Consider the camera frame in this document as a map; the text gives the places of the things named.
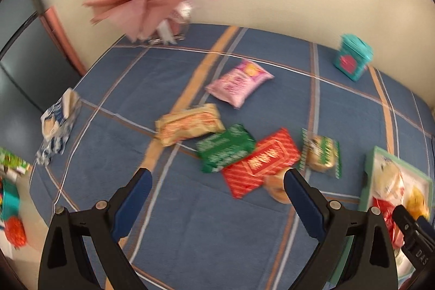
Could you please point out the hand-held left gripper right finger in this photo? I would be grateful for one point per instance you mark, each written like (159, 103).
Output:
(302, 205)

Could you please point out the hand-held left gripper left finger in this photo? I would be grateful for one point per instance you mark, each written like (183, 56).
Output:
(134, 205)

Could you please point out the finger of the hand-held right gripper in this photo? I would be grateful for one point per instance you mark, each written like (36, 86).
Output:
(413, 235)
(429, 229)

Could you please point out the small clear pastry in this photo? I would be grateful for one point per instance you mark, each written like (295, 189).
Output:
(275, 189)

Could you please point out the yellow snack packet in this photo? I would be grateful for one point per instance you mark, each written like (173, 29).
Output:
(416, 200)

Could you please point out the small red snack packet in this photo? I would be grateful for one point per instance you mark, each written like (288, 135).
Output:
(385, 208)

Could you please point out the large red snack packet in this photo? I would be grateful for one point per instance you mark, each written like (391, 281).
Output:
(261, 161)

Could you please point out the cream white snack packet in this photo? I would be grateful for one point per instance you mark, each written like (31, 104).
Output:
(389, 179)

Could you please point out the teal rimmed white tray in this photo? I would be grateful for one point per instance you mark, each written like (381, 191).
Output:
(368, 174)

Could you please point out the tan orange snack packet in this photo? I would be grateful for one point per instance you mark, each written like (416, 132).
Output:
(188, 123)

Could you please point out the pink snack packet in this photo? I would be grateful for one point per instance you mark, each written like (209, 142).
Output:
(238, 82)

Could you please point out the green striped biscuit packet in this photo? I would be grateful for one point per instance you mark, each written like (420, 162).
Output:
(321, 152)

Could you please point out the green snack packet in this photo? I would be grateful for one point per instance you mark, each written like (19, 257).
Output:
(224, 147)

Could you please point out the blue white snack packet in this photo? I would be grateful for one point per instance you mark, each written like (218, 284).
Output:
(56, 127)

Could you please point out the orange red ball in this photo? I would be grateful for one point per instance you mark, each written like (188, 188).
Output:
(15, 232)

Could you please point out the blue plaid cloth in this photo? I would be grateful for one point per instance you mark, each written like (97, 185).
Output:
(153, 82)

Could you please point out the teal printed packet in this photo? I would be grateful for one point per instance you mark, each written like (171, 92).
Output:
(9, 200)

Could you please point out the green white box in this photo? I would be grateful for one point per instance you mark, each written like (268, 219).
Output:
(12, 162)

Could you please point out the teal toy box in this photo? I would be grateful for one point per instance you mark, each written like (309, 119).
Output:
(351, 59)

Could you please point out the dark grey panel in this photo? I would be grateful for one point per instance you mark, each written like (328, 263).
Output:
(23, 72)

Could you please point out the clear glass vase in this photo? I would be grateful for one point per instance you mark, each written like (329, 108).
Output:
(181, 25)

